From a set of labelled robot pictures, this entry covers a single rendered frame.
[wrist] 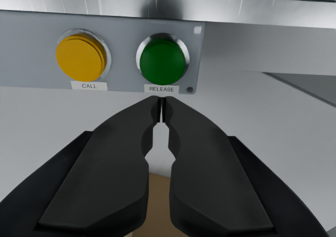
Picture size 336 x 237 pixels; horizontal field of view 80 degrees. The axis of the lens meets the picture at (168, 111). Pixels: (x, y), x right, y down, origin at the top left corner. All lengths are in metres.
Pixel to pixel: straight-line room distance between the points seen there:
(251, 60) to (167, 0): 0.18
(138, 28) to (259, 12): 0.10
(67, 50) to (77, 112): 0.19
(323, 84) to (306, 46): 1.26
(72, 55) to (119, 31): 0.04
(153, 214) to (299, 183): 0.32
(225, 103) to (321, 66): 0.14
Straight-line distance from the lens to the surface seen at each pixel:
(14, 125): 0.44
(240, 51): 0.31
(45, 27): 0.21
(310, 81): 1.54
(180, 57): 0.18
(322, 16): 0.22
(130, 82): 0.20
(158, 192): 0.41
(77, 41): 0.19
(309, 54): 0.35
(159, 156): 0.40
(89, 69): 0.19
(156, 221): 0.38
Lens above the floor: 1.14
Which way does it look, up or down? 57 degrees down
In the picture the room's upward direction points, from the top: 179 degrees clockwise
